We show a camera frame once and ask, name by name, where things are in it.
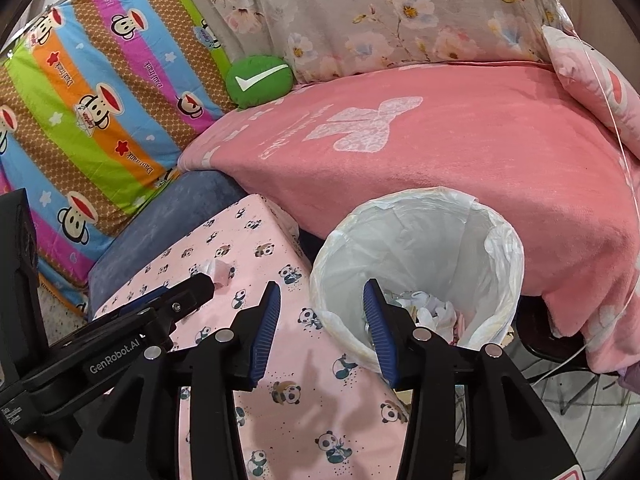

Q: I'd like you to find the pink white sock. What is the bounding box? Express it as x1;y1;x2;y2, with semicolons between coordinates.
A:
198;258;234;289

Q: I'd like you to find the white cloth glove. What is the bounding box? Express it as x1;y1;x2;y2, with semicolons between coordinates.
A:
395;292;458;334

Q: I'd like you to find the white lined trash bin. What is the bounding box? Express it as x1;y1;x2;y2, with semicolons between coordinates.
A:
309;188;525;372

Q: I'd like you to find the blue grey cushion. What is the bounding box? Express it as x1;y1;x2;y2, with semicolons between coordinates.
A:
88;170;246;315

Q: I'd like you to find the pink quilted chair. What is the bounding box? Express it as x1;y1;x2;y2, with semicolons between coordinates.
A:
617;362;640;394

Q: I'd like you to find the pink panda print sheet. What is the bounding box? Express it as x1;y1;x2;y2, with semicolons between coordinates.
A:
96;195;406;479

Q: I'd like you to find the colourful striped monkey quilt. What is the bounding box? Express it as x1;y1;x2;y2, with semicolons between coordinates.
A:
1;0;233;311

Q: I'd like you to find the green round cushion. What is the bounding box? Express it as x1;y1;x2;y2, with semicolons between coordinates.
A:
224;55;294;110

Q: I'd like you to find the pink towel blanket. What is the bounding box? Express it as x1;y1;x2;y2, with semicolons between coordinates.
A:
178;63;639;373

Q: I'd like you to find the grey floral quilt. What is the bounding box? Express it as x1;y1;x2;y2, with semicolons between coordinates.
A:
194;0;573;84

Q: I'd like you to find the pink white small pillow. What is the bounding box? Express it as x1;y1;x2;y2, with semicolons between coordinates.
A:
542;26;640;157

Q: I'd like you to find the thin white cable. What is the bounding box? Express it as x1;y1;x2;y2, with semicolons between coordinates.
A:
529;0;640;386

